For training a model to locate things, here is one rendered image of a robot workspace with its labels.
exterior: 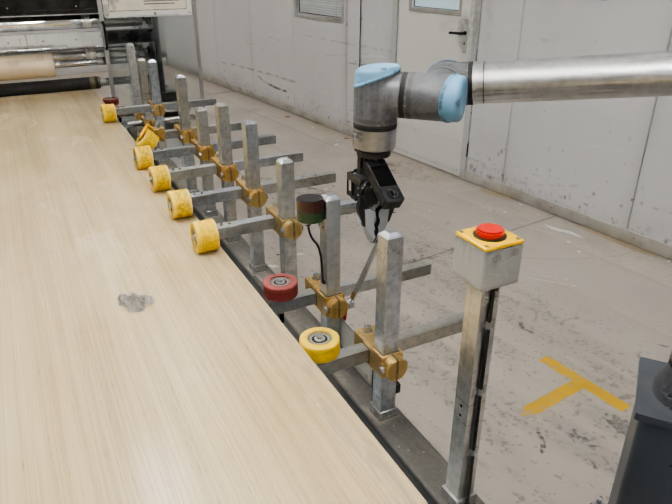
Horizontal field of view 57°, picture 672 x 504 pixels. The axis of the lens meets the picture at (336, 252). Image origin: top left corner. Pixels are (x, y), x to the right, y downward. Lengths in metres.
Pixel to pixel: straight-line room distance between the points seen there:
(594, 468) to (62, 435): 1.79
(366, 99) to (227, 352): 0.56
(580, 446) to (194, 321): 1.59
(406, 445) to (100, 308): 0.70
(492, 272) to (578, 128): 3.34
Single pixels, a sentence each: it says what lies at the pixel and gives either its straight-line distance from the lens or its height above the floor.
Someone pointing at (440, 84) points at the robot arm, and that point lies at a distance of 1.22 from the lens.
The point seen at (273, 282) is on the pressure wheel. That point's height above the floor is 0.90.
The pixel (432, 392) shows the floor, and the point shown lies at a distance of 2.56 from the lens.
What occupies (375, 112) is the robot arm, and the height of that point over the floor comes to 1.30.
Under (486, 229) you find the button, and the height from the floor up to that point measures 1.23.
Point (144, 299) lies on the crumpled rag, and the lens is 1.40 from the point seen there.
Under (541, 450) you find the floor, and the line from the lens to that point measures 2.40.
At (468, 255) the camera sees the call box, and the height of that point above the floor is 1.20.
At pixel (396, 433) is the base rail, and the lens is 1.32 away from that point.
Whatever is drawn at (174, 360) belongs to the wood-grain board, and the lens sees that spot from 1.20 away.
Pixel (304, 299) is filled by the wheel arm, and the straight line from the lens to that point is 1.45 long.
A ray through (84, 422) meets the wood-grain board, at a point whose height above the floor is 0.90.
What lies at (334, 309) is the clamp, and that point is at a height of 0.85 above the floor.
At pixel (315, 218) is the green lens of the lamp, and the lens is 1.31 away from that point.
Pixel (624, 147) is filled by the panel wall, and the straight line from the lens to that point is 4.03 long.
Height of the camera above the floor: 1.58
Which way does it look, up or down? 26 degrees down
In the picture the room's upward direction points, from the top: straight up
